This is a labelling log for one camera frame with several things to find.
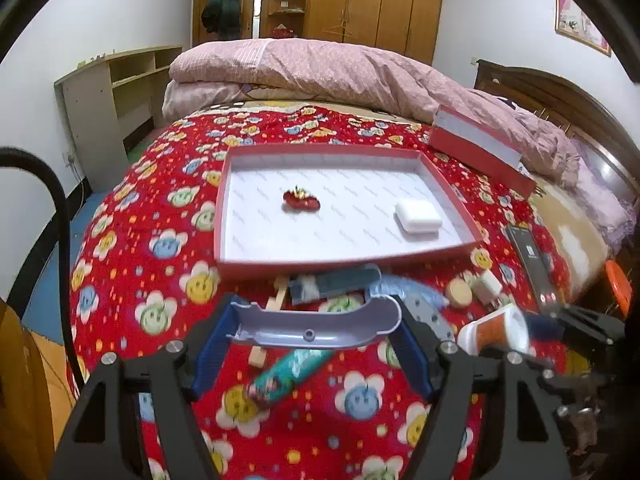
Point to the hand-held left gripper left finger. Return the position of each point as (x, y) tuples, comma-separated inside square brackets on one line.
[(215, 351)]

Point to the purple ruffled pillow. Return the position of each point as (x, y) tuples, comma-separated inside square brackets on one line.
[(605, 200)]

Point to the round wooden disc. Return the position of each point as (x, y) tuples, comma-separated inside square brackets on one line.
[(459, 293)]

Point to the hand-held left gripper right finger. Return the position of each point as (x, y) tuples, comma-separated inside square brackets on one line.
[(413, 356)]

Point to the grey perforated plastic piece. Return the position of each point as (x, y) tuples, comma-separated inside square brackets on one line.
[(430, 316)]

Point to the red brooch ornament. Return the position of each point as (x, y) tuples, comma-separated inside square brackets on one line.
[(301, 201)]

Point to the wooden wardrobe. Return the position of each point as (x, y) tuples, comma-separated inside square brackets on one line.
[(380, 5)]

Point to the beige open bookshelf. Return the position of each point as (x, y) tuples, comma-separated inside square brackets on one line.
[(90, 110)]

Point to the green gum packet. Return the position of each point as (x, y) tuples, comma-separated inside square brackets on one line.
[(286, 372)]

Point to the blue correction tape dispenser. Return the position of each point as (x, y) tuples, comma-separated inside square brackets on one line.
[(400, 287)]

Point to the red floral printed blanket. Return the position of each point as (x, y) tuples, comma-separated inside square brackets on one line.
[(150, 260)]

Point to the black smartphone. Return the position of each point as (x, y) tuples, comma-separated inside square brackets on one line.
[(532, 260)]

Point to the dark wooden headboard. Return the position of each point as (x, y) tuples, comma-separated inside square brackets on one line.
[(565, 95)]

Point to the white earbuds case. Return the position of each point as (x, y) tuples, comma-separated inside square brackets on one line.
[(418, 217)]

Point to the wall outlet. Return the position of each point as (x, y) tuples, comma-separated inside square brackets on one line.
[(70, 159)]

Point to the beige bed sheet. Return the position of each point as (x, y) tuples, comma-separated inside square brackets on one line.
[(565, 220)]

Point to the red cardboard box lid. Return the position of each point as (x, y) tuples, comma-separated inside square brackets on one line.
[(475, 142)]

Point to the dark hanging coat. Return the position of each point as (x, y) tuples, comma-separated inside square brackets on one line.
[(221, 7)]

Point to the framed wall picture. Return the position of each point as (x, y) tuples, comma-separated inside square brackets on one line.
[(580, 20)]

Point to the orange stool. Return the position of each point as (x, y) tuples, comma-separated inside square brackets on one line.
[(618, 285)]

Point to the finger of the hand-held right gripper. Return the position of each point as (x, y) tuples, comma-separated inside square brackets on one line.
[(546, 328)]

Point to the brown wooden furniture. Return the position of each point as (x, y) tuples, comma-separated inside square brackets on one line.
[(25, 390)]

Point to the wooden stick piece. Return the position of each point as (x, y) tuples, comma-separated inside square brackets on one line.
[(280, 294)]

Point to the pink quilt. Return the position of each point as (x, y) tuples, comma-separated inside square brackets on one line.
[(325, 65)]

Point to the red cardboard box tray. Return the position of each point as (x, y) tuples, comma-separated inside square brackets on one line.
[(350, 195)]

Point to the white charger plug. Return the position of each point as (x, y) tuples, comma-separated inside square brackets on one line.
[(487, 287)]

